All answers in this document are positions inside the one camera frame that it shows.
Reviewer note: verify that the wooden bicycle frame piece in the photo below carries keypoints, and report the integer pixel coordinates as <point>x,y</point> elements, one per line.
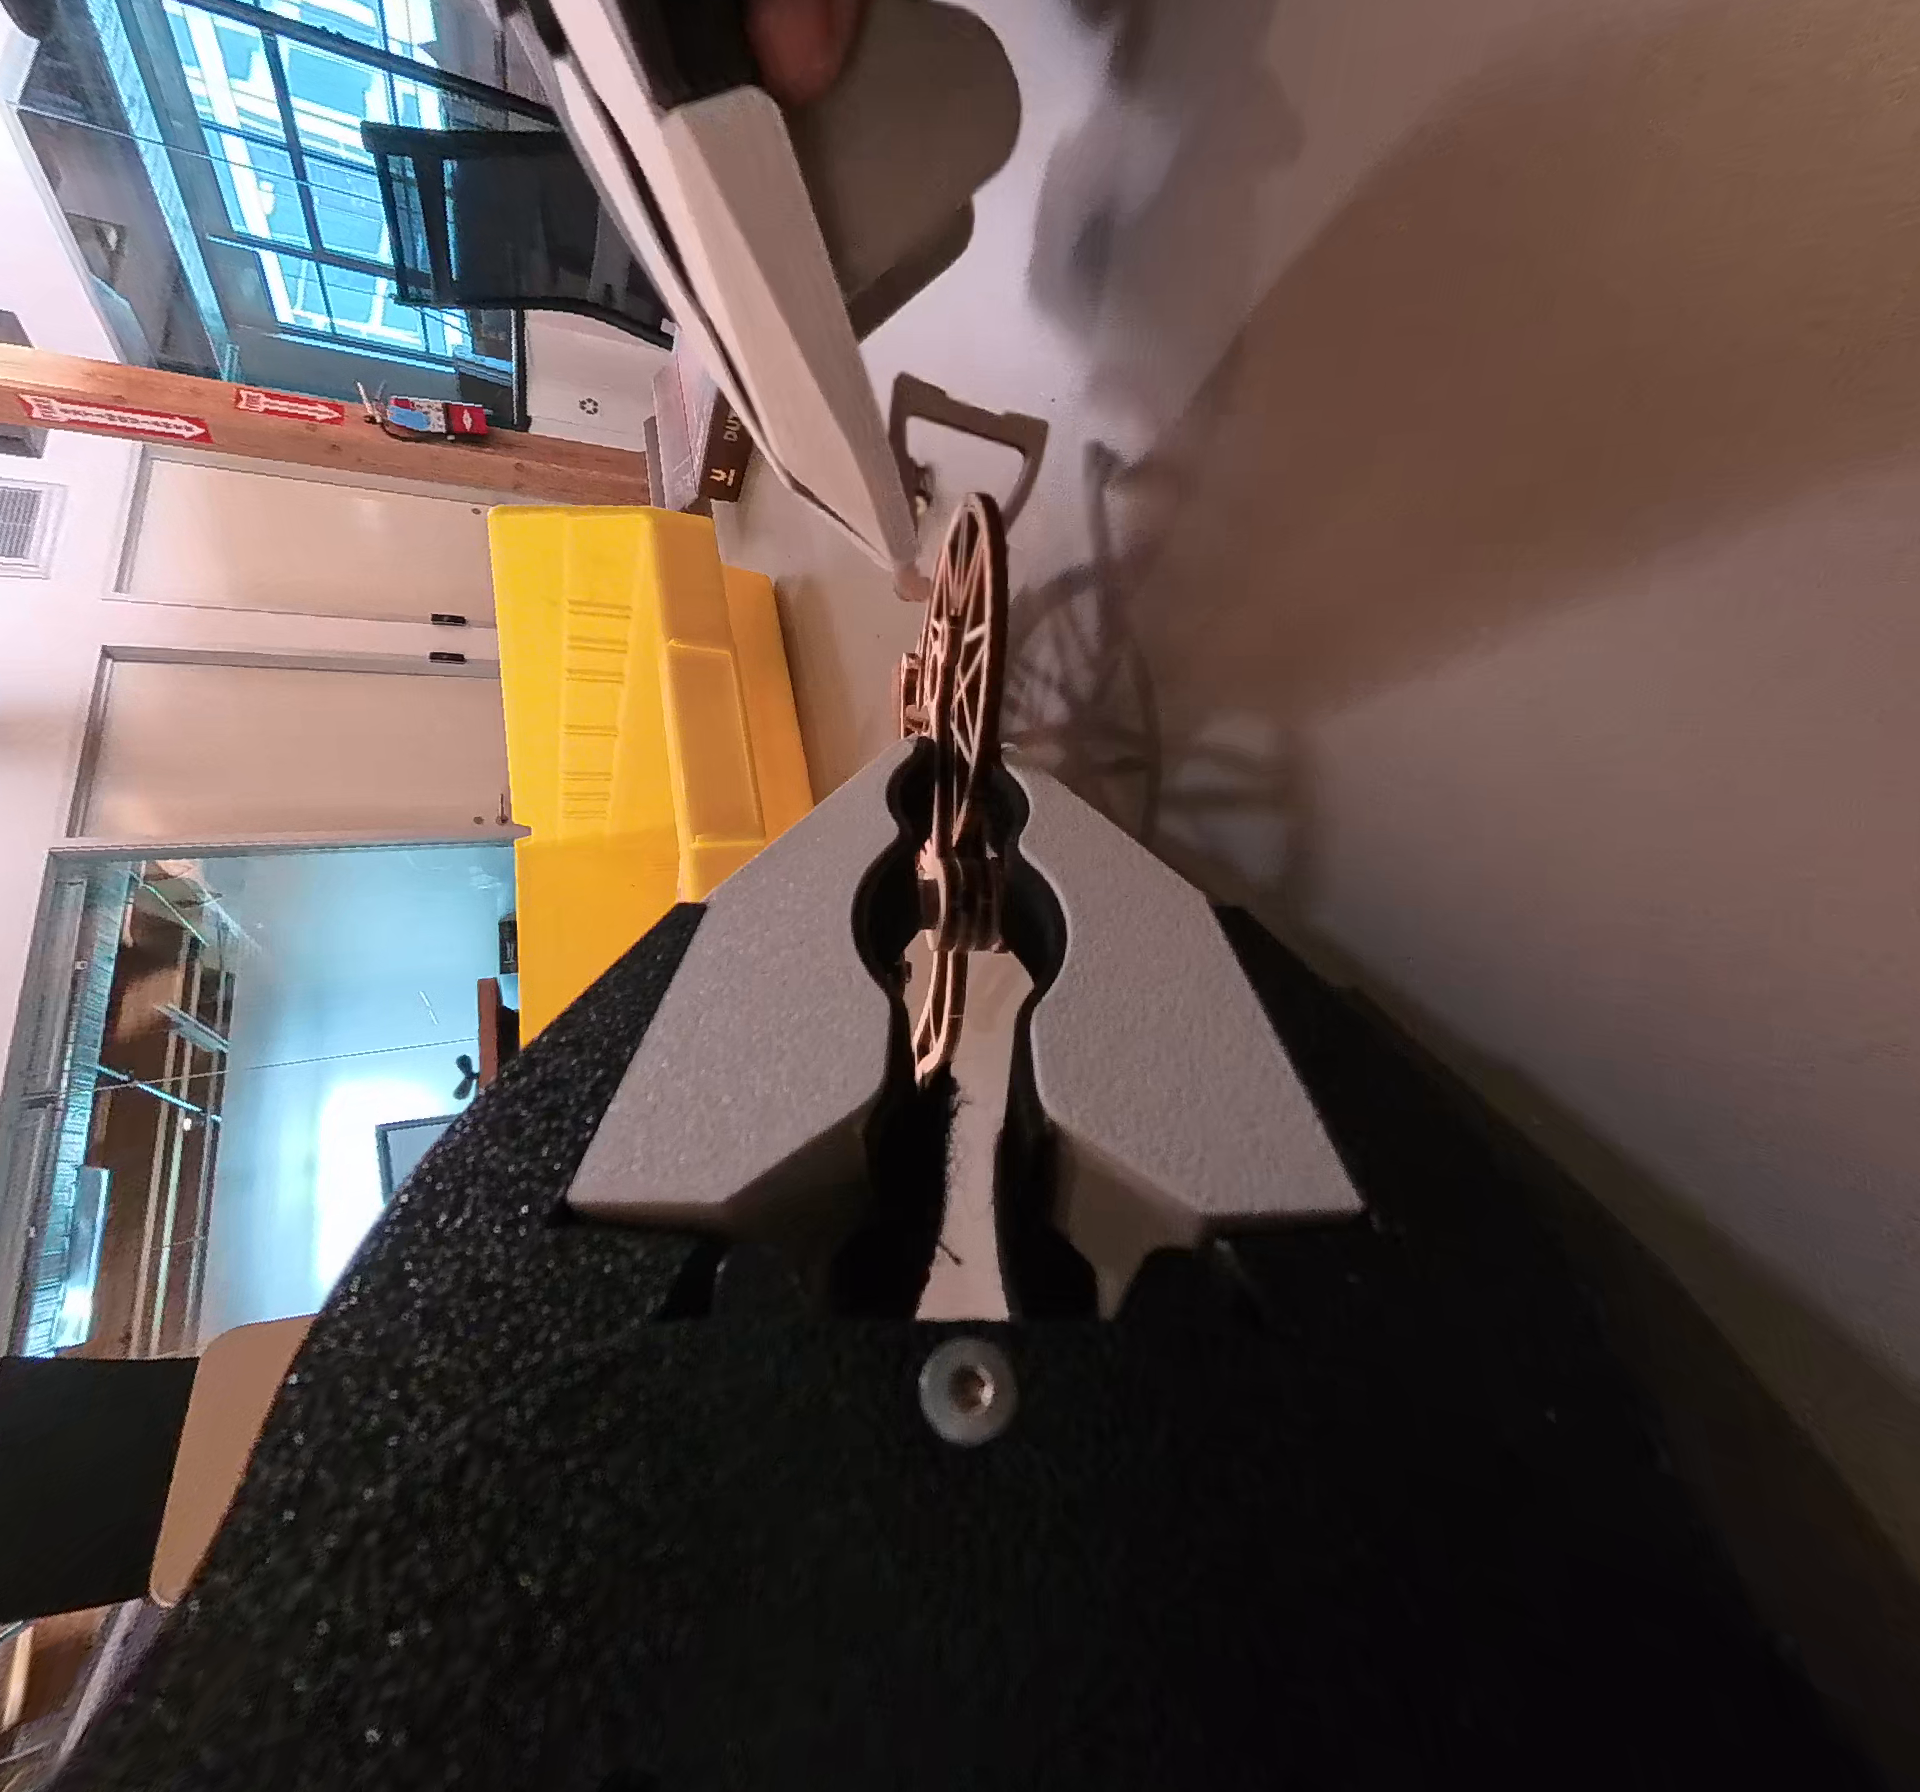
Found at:
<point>1024,450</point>

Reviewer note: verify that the dark brown puzzle box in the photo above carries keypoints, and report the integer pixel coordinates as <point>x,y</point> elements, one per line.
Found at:
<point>721,450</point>

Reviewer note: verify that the wooden bicycle wheel model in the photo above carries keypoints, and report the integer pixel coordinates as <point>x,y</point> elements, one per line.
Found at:
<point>961,622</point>

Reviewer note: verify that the yellow plastic bin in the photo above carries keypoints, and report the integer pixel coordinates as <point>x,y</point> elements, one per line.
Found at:
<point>630,712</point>

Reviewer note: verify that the person's right hand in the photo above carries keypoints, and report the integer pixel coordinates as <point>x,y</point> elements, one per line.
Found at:
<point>810,22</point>

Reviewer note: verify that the beige board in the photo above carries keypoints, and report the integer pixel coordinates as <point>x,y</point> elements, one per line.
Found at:
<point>226,1447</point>

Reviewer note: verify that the glass partition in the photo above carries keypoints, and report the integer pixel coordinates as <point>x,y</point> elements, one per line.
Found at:
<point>346,982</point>

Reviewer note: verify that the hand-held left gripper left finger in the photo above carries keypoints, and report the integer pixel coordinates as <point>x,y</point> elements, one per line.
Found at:
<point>721,1058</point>

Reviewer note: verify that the black mesh chair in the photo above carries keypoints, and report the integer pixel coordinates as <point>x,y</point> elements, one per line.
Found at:
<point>496,232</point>

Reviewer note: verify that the white recycling bin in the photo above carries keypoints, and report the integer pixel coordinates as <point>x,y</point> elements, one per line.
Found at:
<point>593,390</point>

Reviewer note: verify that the white desk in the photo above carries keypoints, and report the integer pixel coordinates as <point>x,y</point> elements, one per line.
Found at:
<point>1500,772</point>

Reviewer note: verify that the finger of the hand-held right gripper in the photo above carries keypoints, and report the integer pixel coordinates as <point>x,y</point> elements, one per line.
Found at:
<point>795,308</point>
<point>630,187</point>

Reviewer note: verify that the short red arrow sticker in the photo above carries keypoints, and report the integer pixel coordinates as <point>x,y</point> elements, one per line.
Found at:
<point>287,404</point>

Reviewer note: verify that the dark monitor screen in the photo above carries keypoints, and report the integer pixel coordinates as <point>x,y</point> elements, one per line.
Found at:
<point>407,1163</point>

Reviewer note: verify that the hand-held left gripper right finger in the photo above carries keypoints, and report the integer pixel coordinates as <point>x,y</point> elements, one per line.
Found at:
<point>1186,1058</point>

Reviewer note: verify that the wooden beam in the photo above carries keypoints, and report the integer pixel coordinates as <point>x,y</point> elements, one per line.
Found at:
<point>299,450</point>

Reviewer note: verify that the white cabinet door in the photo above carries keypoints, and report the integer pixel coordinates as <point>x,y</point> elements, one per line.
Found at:
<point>299,532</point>
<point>285,742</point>

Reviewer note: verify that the red wall alarm device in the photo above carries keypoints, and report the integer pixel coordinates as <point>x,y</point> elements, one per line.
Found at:
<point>427,416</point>

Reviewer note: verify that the long red arrow sticker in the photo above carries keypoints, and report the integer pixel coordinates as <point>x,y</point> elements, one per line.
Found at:
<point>111,417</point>

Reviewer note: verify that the large grid window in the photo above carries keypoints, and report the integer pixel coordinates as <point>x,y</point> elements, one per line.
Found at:
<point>226,127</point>

